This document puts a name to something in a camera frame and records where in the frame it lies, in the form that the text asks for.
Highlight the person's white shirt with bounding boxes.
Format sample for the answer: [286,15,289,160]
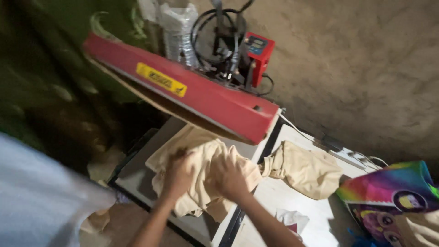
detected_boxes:
[0,132,117,247]

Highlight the rainbow printed bag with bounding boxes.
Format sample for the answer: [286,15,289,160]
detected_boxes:
[335,161,439,247]

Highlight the person's right hand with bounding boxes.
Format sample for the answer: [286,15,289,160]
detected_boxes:
[210,153,252,203]

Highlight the green patterned curtain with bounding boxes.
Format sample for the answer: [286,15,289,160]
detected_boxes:
[0,0,162,162]

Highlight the grey heat press base platen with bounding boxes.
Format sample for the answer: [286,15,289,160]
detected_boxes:
[108,117,285,247]

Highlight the person's left hand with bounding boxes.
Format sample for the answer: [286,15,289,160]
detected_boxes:
[164,148,195,200]

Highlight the clear plastic wrapped roll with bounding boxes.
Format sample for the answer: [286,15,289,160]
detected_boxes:
[158,2,200,67]

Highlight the white crumpled paper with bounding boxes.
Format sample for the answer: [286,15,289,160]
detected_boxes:
[276,208,310,237]

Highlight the red heat press machine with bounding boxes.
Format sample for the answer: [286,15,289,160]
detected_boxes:
[83,0,280,146]

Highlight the cream fabric garment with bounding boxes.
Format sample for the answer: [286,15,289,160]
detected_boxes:
[145,124,343,223]

